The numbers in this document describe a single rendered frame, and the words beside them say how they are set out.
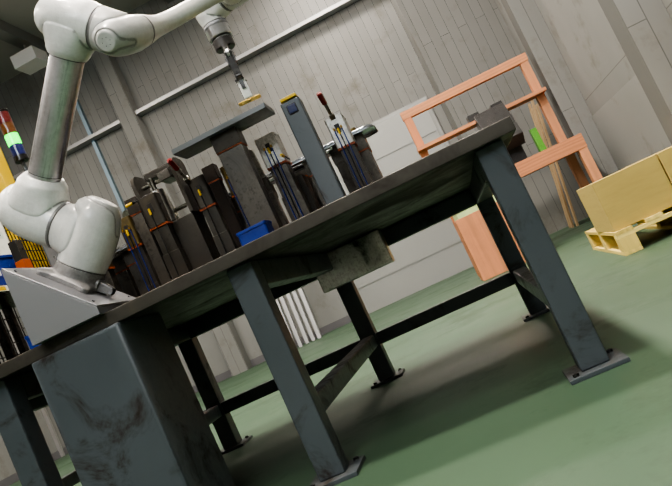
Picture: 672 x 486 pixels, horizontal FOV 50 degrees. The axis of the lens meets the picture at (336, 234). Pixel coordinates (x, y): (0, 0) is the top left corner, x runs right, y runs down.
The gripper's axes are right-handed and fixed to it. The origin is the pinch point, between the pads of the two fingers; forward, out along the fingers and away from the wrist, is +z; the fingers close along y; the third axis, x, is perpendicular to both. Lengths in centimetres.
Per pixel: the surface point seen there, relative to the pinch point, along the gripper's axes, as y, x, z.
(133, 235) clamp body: 20, 61, 27
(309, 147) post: -6.0, -11.8, 29.5
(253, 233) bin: -13, 17, 49
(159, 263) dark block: 18, 56, 41
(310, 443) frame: -43, 24, 114
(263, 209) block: -2.2, 11.5, 41.8
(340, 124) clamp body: 7.8, -26.1, 23.7
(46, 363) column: -38, 85, 62
